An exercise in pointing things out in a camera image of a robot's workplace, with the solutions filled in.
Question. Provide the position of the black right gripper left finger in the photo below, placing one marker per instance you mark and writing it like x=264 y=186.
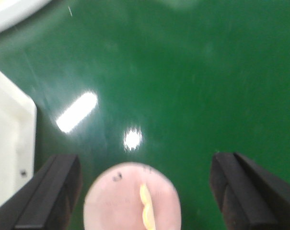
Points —
x=47 y=201

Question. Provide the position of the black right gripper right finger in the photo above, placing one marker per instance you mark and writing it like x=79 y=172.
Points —
x=248 y=196

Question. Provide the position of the pink round plush toy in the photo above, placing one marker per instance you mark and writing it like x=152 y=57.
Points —
x=132 y=196

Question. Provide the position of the white plastic tote box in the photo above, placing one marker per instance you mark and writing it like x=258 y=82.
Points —
x=17 y=138

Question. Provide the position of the white inner ring guard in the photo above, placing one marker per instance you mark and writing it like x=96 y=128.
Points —
x=13 y=12

